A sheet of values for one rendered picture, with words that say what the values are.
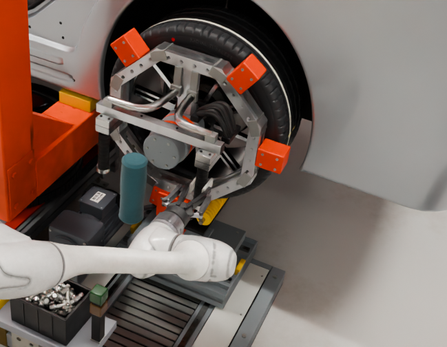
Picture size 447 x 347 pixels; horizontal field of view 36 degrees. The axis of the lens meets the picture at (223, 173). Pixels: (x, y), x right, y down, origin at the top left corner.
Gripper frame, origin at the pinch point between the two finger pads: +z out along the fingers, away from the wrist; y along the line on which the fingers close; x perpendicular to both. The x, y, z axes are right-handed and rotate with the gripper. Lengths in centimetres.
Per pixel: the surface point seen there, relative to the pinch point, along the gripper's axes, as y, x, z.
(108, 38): -55, 18, 37
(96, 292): -12.1, -17.0, -39.7
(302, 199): 13, -83, 118
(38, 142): -61, -10, 4
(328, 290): 42, -83, 63
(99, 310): -10.7, -23.0, -40.4
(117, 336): -22, -77, -7
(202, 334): 6, -75, 8
